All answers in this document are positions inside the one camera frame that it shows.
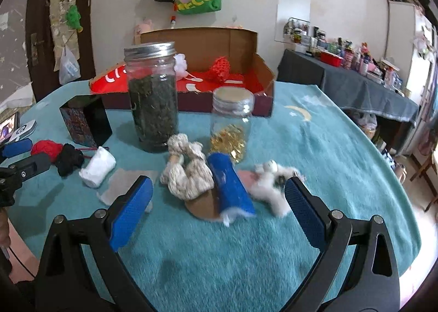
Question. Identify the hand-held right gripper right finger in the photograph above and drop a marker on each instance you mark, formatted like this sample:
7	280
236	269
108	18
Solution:
304	212

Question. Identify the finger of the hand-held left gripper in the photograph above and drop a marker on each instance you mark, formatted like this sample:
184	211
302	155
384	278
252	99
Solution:
16	148
30	165

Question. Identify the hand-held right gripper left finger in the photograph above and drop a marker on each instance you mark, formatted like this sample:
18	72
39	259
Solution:
131	212

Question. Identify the red yarn ball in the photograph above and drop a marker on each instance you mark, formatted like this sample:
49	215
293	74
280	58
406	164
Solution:
46	149

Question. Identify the black yarn ball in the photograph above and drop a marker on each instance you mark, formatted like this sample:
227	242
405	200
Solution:
68	160

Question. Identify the white cloth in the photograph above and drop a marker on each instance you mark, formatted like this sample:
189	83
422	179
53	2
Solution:
97	168

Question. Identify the blue cloth roll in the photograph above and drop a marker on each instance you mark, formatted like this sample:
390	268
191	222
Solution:
231	189

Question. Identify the glass jar of green herbs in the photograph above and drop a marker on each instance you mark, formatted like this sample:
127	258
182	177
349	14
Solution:
154	110

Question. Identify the cardboard box with red lining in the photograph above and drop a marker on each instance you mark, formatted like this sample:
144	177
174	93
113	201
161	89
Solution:
246	86

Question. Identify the small pink soft piece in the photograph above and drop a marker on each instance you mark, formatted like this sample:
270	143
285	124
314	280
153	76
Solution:
245	177

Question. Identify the white gadget with face print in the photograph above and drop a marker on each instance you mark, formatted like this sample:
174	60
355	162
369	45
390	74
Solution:
24	129

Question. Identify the phone with lit screen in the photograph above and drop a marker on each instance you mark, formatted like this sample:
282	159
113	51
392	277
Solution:
7	129

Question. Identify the translucent plastic packet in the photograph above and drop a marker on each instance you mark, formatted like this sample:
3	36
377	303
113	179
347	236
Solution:
119	183

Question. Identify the white fluffy plush toy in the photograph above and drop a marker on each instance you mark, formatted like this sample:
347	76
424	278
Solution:
270	189

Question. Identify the dark printed box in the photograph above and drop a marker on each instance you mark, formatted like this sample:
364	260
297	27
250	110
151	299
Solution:
87	124

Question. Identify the brown stone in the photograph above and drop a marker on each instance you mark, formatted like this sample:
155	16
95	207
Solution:
202	209

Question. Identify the clear plastic bag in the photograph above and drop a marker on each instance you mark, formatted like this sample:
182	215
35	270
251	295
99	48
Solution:
69	67

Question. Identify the glass jar of gold pieces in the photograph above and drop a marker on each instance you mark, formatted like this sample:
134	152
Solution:
231	127

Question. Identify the wooden chair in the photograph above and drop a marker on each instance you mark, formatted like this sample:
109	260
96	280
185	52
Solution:
424	171

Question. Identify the table with grey cloth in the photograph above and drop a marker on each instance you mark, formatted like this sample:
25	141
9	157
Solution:
342	86

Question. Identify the dark brown door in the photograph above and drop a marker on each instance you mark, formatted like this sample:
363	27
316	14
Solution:
37	17

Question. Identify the cardboard hanging organiser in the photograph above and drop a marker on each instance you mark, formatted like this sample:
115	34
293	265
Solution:
58	17

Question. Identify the green plush frog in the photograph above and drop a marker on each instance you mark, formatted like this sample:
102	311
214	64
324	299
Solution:
73	17

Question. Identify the red plastic basin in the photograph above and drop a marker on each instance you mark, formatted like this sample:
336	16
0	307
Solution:
331	59

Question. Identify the white mesh bath puff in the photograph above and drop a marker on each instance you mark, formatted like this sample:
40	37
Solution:
180	63

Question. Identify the cluster of bottles and jars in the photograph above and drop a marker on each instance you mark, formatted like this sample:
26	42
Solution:
356	59

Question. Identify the red mesh pompom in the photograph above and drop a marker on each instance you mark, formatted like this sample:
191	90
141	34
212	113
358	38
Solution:
216	69

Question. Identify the white cabinet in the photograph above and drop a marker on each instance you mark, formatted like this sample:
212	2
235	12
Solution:
400	41

